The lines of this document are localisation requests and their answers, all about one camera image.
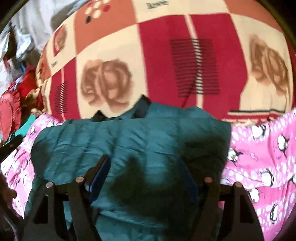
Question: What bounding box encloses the person's left hand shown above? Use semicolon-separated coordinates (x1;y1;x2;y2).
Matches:
0;173;18;210

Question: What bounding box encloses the teal puffer jacket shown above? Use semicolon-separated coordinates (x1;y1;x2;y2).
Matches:
24;95;232;241

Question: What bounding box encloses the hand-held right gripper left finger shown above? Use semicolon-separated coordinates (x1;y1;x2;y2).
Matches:
23;154;112;241

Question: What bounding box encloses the pink penguin blanket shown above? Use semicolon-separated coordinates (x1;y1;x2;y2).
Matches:
0;108;296;241

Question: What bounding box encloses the white sheet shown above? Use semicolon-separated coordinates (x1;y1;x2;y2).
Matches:
13;0;80;55

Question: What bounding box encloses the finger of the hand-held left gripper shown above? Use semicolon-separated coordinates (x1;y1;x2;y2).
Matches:
0;135;24;161

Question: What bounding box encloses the turquoise cloth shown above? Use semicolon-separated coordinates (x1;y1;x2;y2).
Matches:
13;115;37;138

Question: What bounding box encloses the red heart pillow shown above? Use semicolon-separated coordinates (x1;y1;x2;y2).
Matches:
0;90;24;141

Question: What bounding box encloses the rose print checked quilt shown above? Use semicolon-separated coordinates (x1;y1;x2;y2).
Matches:
35;0;296;122

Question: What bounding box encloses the brown-haired doll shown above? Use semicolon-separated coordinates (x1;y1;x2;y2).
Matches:
23;91;45;114

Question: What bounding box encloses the red cloth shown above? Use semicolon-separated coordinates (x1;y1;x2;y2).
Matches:
16;67;40;100

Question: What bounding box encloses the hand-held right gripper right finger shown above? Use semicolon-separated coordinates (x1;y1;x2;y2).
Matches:
181;160;265;241

